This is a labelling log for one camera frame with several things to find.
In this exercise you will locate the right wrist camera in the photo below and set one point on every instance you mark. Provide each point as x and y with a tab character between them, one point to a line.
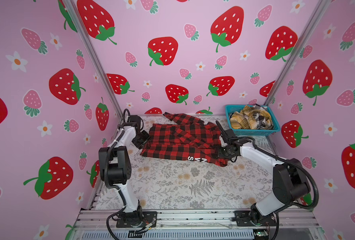
228	136

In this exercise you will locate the red black plaid shirt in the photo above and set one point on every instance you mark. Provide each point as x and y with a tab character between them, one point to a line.
189	139

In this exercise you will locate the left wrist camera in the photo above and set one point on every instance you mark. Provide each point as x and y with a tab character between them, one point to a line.
138	120

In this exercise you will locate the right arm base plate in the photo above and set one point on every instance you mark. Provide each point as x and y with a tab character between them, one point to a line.
253	219

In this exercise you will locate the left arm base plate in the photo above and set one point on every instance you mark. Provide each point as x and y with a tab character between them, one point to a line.
137	220

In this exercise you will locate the aluminium frame rail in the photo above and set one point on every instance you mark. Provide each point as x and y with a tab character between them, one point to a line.
203	219

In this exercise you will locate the teal plastic basket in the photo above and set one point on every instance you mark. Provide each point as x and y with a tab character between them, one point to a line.
231	108

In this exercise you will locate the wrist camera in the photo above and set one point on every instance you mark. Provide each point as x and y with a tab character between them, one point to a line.
228	136
138	120

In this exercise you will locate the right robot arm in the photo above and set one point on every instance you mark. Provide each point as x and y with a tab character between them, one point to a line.
292	184

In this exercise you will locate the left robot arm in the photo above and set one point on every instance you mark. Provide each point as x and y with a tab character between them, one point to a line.
116	170

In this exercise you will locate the yellow plaid shirt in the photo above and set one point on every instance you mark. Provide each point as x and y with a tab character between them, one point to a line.
252	118

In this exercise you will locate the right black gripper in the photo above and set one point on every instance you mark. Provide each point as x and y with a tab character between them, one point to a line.
219	153

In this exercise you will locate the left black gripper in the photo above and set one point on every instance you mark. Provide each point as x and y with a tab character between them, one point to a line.
147	137

